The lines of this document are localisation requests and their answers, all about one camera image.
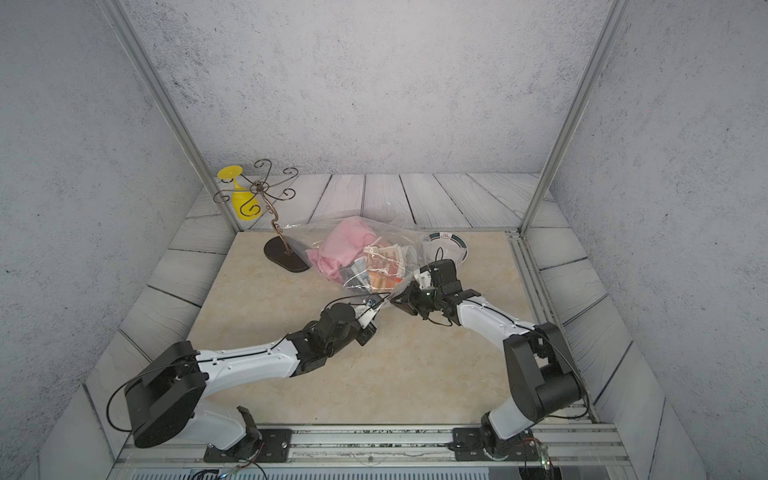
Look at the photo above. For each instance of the brown wire jewellery stand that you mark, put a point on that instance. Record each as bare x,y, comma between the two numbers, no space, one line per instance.
269,193

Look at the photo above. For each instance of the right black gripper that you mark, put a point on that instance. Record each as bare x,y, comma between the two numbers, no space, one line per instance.
411,300

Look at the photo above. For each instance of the red patterned cloth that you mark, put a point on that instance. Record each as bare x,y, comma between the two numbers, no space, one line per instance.
386,267

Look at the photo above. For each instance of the clear plastic vacuum bag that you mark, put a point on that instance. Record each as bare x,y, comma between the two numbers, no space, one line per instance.
306,236

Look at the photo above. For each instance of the yellow plastic goblet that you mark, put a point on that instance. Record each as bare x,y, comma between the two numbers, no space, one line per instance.
244,202

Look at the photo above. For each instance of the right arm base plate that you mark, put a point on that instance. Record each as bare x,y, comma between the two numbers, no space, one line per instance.
480,444

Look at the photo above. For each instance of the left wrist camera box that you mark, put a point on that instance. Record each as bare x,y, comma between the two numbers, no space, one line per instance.
367,311

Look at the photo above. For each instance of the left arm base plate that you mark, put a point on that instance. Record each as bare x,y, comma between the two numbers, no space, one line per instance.
271,445

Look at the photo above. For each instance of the pink fluffy towel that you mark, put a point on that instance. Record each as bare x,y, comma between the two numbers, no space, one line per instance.
342,247

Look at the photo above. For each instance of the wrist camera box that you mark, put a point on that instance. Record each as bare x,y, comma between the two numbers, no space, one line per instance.
423,278
367,311

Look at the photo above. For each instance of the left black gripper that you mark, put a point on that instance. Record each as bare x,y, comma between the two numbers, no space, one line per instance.
347,307

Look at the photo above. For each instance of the grey towel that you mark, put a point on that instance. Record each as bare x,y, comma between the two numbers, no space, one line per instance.
355,276

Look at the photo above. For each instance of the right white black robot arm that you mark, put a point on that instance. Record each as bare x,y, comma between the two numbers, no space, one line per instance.
541,373

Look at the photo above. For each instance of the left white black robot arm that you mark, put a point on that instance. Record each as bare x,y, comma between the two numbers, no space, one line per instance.
167,399

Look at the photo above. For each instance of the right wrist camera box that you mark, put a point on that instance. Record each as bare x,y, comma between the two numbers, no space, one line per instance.
423,278

